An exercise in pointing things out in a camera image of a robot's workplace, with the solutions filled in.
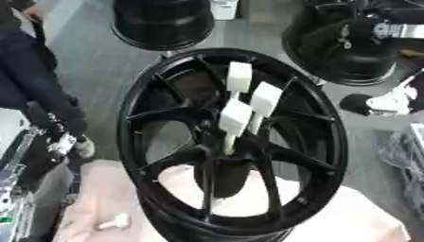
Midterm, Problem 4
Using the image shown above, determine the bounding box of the black wheel rim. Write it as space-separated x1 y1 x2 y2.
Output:
109 0 218 52
279 0 424 87

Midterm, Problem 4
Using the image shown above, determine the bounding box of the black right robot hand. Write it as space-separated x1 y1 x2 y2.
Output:
312 17 391 62

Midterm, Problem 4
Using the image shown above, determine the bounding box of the black spoked wheel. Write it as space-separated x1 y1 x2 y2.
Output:
114 47 350 242

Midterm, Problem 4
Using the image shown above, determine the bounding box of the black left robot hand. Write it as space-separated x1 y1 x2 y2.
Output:
21 100 97 164

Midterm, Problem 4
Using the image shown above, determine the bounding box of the person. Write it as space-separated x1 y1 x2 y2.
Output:
0 0 86 112

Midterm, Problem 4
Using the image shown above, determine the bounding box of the black and white object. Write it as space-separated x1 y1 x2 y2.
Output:
338 69 424 118

